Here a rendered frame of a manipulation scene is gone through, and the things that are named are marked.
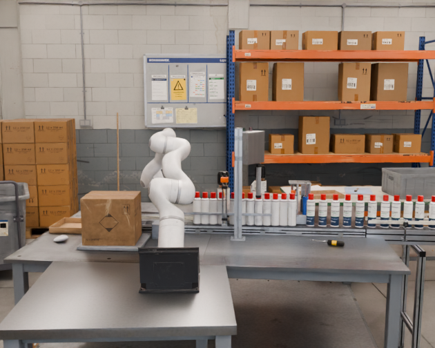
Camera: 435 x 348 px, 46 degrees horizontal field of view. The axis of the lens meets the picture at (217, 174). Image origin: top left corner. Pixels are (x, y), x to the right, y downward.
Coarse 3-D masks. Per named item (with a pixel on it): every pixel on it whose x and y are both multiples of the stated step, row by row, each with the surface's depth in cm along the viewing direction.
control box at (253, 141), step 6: (246, 132) 299; (252, 132) 299; (258, 132) 303; (246, 138) 296; (252, 138) 299; (258, 138) 304; (246, 144) 297; (252, 144) 300; (258, 144) 304; (246, 150) 297; (252, 150) 300; (258, 150) 305; (246, 156) 298; (252, 156) 301; (258, 156) 306; (246, 162) 298; (252, 162) 301; (258, 162) 306
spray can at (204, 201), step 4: (204, 192) 321; (204, 196) 320; (204, 200) 320; (208, 200) 320; (204, 204) 320; (208, 204) 321; (204, 208) 320; (208, 208) 321; (208, 212) 322; (204, 216) 321; (208, 216) 322; (204, 220) 322; (208, 220) 322; (204, 224) 322
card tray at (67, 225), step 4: (60, 220) 338; (64, 220) 345; (68, 220) 346; (72, 220) 345; (76, 220) 345; (80, 220) 345; (52, 224) 326; (56, 224) 331; (60, 224) 338; (64, 224) 341; (68, 224) 341; (72, 224) 341; (76, 224) 341; (80, 224) 341; (52, 228) 320; (56, 228) 320; (60, 228) 320; (64, 228) 320; (68, 228) 319; (72, 228) 319; (76, 228) 319; (80, 228) 319; (52, 232) 321; (56, 232) 320; (60, 232) 320; (64, 232) 320; (68, 232) 320; (72, 232) 320; (76, 232) 319; (80, 232) 319
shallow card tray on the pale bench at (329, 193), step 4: (300, 192) 458; (312, 192) 464; (316, 192) 464; (320, 192) 465; (324, 192) 465; (328, 192) 466; (332, 192) 466; (336, 192) 462; (316, 196) 440; (328, 196) 441; (332, 196) 442; (340, 196) 443; (344, 196) 444
